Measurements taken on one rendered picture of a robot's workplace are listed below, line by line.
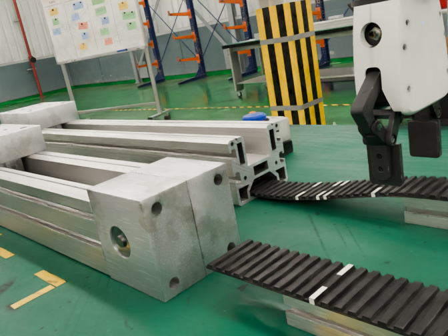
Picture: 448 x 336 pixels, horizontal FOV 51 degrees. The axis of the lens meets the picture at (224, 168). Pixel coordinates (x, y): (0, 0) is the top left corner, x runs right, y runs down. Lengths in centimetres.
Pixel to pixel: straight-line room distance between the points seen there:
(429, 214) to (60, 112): 80
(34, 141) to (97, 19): 575
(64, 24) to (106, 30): 67
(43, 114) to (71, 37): 577
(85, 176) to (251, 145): 22
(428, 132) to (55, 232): 42
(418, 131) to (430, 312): 26
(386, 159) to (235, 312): 19
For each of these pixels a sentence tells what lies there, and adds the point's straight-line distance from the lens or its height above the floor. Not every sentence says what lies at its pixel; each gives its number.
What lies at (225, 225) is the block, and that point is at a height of 82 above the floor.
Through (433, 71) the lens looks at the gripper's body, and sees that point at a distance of 48.
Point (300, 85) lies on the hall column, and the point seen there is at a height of 47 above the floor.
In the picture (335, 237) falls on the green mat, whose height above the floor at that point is 78.
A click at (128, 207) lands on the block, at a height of 87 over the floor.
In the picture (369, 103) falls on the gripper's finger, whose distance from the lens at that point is 42.
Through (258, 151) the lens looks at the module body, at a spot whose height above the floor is 83.
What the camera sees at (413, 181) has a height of 81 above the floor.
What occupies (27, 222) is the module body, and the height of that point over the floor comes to 81.
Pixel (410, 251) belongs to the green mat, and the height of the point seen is 78.
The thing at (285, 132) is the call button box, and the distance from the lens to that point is 78.
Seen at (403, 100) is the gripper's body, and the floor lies 91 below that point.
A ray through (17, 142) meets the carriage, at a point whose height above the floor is 89.
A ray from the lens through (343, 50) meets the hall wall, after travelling 935.
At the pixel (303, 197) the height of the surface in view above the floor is 79.
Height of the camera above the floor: 99
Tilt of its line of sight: 16 degrees down
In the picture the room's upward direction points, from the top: 11 degrees counter-clockwise
